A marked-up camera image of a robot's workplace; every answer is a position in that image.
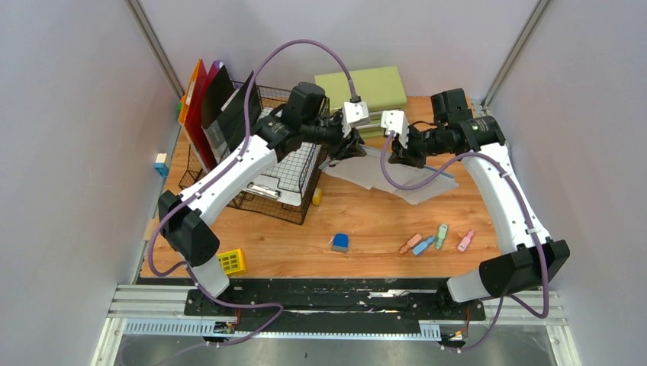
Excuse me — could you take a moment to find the green drawer cabinet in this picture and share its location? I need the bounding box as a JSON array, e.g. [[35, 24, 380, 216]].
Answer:
[[314, 66, 407, 140]]

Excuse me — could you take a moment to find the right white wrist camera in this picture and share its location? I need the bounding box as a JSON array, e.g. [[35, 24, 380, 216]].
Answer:
[[380, 110, 410, 148]]

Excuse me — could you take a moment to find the red folder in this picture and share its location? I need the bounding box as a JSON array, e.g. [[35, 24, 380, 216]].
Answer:
[[183, 62, 216, 172]]

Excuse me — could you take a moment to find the black folder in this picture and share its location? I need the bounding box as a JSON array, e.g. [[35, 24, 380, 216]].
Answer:
[[202, 65, 249, 165]]

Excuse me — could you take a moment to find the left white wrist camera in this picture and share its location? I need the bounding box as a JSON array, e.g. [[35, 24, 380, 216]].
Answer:
[[342, 101, 371, 137]]

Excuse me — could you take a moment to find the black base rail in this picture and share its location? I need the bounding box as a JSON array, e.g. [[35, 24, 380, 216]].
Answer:
[[179, 278, 515, 336]]

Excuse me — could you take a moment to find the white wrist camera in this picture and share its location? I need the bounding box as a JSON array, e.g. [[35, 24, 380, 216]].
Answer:
[[342, 101, 371, 137], [380, 110, 410, 148]]

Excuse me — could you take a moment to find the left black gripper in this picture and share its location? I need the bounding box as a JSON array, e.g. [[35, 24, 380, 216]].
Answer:
[[301, 116, 367, 162]]

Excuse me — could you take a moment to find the orange highlighter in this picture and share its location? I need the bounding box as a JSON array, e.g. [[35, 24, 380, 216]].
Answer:
[[398, 233, 423, 255]]

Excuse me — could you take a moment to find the black wire basket organizer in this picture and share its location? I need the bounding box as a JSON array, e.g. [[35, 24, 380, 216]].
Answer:
[[178, 85, 326, 225]]

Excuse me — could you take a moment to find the blue highlighter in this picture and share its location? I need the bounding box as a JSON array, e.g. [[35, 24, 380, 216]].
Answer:
[[411, 236, 436, 256]]

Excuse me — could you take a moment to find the yellow eraser block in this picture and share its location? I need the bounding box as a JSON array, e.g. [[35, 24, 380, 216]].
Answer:
[[311, 188, 323, 206]]

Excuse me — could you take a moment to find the orange folder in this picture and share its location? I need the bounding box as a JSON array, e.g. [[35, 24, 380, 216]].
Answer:
[[178, 59, 204, 125]]

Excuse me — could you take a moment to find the blue white block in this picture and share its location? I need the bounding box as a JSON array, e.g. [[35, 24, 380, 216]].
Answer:
[[153, 153, 169, 178]]

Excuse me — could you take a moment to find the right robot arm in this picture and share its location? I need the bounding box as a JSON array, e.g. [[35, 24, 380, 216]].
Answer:
[[380, 88, 570, 319]]

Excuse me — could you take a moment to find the blue stamp block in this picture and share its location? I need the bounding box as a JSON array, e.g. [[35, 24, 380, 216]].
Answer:
[[331, 233, 349, 253]]

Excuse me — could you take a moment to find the blue clipboard with papers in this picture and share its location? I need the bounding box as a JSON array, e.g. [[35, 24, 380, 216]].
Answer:
[[320, 146, 459, 205]]

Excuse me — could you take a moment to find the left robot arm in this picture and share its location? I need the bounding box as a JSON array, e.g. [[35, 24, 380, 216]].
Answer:
[[150, 82, 369, 315]]

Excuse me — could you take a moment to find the green highlighter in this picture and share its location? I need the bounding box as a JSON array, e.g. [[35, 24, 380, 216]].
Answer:
[[435, 223, 449, 250]]

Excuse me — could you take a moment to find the yellow grid box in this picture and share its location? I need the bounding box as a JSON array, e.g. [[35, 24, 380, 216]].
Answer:
[[217, 249, 247, 276]]

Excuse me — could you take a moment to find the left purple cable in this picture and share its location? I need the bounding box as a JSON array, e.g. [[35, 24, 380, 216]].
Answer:
[[146, 40, 361, 349]]

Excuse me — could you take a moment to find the white grid clipboard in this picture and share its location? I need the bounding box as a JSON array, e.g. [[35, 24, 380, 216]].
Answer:
[[244, 143, 321, 206]]

